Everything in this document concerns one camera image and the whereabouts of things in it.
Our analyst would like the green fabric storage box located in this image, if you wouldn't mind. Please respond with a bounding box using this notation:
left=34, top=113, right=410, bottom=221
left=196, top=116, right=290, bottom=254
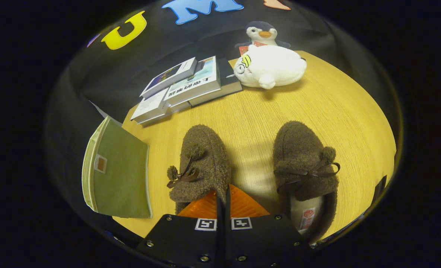
left=82, top=116, right=153, bottom=219

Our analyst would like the white plush toy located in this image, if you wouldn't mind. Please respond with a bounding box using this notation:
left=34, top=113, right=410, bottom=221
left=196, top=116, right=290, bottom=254
left=234, top=45, right=307, bottom=90

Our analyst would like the book with dark blue cover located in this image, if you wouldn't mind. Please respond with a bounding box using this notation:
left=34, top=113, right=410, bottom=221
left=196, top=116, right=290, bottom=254
left=140, top=57, right=198, bottom=99

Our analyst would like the white and light blue book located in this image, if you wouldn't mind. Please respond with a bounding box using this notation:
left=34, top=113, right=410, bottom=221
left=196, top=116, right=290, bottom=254
left=164, top=56, right=222, bottom=106

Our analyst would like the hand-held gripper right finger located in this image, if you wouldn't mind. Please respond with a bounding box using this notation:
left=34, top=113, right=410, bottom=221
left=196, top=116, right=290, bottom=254
left=225, top=184, right=312, bottom=268

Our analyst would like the penguin plush toy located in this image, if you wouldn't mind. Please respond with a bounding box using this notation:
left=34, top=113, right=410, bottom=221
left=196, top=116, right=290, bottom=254
left=235, top=21, right=292, bottom=56

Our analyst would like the brown fuzzy shoe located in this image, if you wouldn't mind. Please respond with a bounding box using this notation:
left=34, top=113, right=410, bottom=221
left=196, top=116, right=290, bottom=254
left=273, top=121, right=341, bottom=244
left=167, top=124, right=232, bottom=216

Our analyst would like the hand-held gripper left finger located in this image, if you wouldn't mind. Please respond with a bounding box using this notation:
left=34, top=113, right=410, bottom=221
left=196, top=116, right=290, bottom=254
left=136, top=186, right=223, bottom=268

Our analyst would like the plain white book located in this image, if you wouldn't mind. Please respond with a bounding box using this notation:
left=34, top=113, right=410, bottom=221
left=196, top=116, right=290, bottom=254
left=130, top=88, right=171, bottom=125

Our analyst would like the black book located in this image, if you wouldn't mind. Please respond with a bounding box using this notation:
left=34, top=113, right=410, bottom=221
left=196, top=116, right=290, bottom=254
left=189, top=58, right=243, bottom=108

